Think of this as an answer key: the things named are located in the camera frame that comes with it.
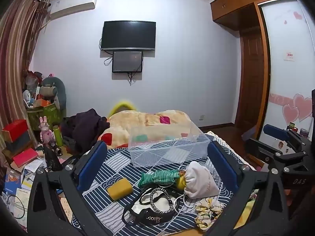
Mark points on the green storage bag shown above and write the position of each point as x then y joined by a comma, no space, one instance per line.
46,116

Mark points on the black wall television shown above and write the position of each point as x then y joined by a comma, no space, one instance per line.
128,35

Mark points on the pile of papers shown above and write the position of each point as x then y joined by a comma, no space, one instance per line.
22,196

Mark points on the striped brown curtain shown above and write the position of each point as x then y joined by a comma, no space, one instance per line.
14,61

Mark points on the paper notice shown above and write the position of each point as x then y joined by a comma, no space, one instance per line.
289,55

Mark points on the white air conditioner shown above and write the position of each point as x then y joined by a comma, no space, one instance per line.
73,7

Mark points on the white heart-print wardrobe door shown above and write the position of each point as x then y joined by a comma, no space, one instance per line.
285,86

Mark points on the red box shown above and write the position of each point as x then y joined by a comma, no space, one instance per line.
14,129

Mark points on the red book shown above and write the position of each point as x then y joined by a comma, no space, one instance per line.
24,157

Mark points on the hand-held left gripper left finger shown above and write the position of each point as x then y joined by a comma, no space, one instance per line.
92,162

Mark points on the yellow sponge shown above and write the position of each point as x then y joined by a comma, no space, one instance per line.
119,189

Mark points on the clear plastic storage box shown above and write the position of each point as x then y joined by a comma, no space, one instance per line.
169,150

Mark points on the beige patchwork blanket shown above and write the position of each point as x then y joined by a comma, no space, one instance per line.
137,123

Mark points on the wooden overhead cabinets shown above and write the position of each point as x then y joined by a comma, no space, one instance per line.
236,5

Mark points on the cream cloth with black trim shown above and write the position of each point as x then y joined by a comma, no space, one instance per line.
140,207

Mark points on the purple cup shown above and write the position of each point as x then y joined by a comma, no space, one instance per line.
305,133

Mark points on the green bottle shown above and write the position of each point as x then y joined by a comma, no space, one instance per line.
58,137

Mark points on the dark clothes pile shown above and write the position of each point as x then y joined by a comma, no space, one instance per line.
83,127

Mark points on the black flashlight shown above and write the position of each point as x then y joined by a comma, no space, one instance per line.
55,148

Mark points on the black silver braided loop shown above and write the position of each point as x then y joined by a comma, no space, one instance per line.
153,202

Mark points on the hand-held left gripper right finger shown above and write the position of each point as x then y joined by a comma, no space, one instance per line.
222,162

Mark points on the yellow ball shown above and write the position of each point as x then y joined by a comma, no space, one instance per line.
180,183

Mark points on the navy patterned bed sheet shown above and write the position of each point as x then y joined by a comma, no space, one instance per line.
118,163

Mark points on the pink bunny figure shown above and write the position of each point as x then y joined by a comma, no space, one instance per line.
46,134

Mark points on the wall socket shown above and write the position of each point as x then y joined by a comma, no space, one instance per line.
201,117

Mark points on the floral scrunchie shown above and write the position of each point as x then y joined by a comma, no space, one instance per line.
208,211

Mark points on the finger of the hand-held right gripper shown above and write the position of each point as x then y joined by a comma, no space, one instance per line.
275,132
258,147

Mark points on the small black wall monitor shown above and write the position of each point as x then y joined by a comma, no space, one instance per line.
127,61

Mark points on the brown wooden door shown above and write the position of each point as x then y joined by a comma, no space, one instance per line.
249,78

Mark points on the black panel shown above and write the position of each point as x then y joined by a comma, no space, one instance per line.
313,113

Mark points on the small white fan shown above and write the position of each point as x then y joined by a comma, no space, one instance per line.
26,95

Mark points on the blue book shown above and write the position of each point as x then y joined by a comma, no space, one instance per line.
12,182

